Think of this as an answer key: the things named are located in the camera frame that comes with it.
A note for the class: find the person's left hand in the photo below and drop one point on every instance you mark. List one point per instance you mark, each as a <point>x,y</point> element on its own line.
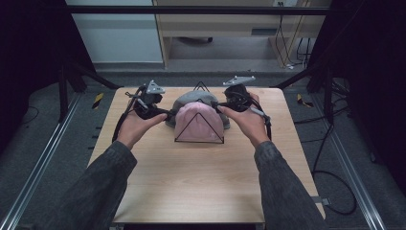
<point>134,127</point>

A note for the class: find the grey tape piece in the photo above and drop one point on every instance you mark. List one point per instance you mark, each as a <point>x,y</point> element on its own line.
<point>322,201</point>

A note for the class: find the dark curtain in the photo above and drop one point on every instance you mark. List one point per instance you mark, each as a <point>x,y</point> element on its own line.
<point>28,48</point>
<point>367,64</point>

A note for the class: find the yellow black tape strip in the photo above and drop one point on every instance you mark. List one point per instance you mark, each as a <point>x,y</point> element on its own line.
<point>98,100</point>
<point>303,101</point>

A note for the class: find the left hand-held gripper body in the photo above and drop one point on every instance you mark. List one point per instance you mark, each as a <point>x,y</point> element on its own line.
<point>146,107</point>

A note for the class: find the white cabinet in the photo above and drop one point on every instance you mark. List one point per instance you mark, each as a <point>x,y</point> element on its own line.
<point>118,38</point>

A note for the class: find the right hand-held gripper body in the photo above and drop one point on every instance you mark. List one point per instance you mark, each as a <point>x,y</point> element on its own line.
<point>237,99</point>

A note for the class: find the black horizontal frame bar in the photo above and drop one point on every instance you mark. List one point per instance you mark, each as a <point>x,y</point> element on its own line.
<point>191,10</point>

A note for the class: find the aluminium floor rail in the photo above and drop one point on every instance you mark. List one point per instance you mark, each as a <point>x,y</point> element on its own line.
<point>354,179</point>
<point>38,169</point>

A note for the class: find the pink beanie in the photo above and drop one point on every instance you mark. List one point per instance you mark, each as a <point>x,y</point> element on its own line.
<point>198,123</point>

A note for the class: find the person's right hand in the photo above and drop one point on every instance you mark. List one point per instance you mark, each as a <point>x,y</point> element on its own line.
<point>252,123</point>

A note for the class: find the grey beanie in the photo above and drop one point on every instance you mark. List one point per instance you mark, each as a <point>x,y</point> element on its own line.
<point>194,96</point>

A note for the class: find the black metal stand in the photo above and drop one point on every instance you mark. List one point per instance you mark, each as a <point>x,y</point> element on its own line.
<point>328,96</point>
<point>63,96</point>

